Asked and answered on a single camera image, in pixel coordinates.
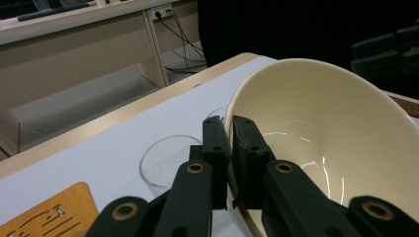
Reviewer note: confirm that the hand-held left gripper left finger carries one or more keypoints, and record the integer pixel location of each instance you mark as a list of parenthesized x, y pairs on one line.
[(217, 164)]

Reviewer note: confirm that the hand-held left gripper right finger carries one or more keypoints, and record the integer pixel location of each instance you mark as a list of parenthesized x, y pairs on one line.
[(250, 164)]

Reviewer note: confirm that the cream ceramic bowl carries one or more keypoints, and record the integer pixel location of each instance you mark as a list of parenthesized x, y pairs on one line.
[(329, 108)]

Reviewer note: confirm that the carved wooden coaster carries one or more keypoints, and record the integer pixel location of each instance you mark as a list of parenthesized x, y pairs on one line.
[(75, 204)]

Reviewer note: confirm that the clear drinking glass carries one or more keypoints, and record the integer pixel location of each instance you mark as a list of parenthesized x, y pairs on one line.
[(154, 164), (210, 113)]

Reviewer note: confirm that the black curtain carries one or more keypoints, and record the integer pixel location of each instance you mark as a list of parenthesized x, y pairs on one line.
[(296, 26)]

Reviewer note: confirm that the white table mat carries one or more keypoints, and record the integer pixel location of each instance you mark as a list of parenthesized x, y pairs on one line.
[(131, 131)]

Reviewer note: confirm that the beige office desk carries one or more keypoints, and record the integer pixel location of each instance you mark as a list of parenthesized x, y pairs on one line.
[(82, 59)]

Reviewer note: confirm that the black keyboard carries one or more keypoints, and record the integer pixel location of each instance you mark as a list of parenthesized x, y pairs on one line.
[(52, 12)]

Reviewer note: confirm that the white wall power outlet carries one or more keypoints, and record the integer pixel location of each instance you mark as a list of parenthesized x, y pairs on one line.
[(164, 11)]

